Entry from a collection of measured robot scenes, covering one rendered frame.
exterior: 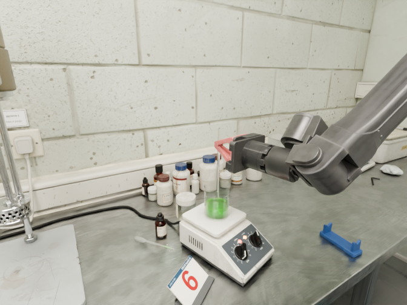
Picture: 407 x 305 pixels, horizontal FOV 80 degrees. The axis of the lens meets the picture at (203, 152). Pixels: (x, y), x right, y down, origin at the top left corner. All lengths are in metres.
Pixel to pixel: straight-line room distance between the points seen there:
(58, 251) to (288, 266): 0.55
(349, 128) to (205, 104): 0.71
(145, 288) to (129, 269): 0.07
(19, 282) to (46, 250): 0.10
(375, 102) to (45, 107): 0.82
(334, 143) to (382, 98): 0.09
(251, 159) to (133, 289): 0.36
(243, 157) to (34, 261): 0.53
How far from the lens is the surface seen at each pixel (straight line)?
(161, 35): 0.95
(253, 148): 0.48
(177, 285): 0.53
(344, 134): 0.41
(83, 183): 0.90
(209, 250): 0.59
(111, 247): 0.70
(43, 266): 0.70
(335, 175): 0.40
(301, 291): 0.60
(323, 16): 1.55
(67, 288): 0.62
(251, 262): 0.58
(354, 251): 0.73
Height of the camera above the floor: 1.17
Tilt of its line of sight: 18 degrees down
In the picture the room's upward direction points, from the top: straight up
